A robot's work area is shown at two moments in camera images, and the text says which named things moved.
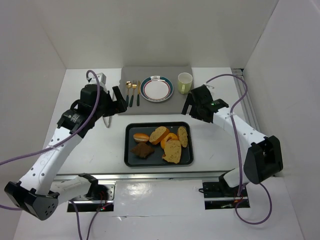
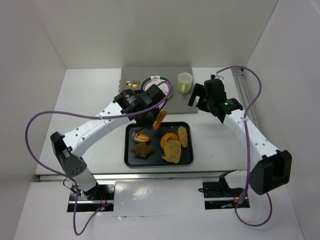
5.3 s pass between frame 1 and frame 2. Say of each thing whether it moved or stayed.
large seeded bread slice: stayed
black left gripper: moved
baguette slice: moved
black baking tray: stayed
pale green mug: stayed
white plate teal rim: stayed
